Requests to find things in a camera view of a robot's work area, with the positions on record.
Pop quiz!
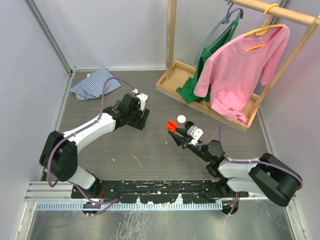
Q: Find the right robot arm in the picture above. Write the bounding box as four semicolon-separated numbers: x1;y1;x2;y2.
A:
167;125;303;207

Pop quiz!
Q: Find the green garment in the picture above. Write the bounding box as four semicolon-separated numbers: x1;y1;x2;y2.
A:
176;19;239;104

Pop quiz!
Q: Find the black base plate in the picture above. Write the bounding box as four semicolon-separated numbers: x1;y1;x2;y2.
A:
83;180;236;204

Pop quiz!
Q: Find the orange earbud charging case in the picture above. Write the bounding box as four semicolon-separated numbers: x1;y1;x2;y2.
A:
165;120;177;133

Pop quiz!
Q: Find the white slotted cable duct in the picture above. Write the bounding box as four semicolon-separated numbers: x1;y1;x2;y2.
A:
35;200;223;212

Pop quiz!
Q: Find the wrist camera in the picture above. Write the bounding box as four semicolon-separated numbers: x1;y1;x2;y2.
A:
186;125;204;146
135;93;149;112

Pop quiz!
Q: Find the pink t-shirt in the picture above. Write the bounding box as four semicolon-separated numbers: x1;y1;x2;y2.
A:
193;24;290;124

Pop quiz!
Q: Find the wooden clothes rack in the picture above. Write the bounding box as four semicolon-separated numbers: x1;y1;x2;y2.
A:
155;0;320;133

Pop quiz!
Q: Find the yellow hanger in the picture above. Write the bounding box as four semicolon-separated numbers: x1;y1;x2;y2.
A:
243;3;283;38

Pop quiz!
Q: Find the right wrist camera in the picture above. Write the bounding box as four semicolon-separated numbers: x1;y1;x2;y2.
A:
186;125;204;146

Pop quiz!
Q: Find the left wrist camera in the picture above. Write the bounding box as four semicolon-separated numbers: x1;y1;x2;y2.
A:
135;93;149;112

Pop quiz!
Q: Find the white earbud charging case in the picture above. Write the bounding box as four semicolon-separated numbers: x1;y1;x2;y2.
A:
176;114;187;124

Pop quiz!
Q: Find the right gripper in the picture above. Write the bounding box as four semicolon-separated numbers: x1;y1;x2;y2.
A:
169;126;211;163

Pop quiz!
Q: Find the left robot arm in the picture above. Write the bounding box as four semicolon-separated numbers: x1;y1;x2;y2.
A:
39;93;150;198

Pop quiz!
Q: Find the grey hanger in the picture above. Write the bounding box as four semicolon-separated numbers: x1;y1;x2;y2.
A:
194;2;244;65

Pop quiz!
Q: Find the blue striped cloth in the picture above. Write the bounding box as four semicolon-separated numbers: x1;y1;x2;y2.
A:
70;68;122;100

